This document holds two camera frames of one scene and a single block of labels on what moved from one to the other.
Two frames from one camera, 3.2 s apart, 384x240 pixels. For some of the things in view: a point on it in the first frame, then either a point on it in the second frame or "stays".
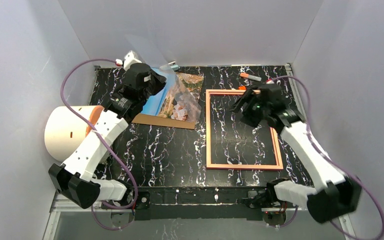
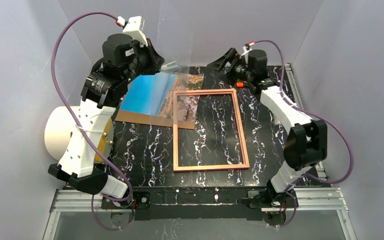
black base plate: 155,204 stays
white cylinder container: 64,129 stays
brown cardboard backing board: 152,120 stays
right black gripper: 249,104 -> 233,62
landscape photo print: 178,98 stays
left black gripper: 153,84 -> 154,57
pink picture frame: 279,166 -> 246,165
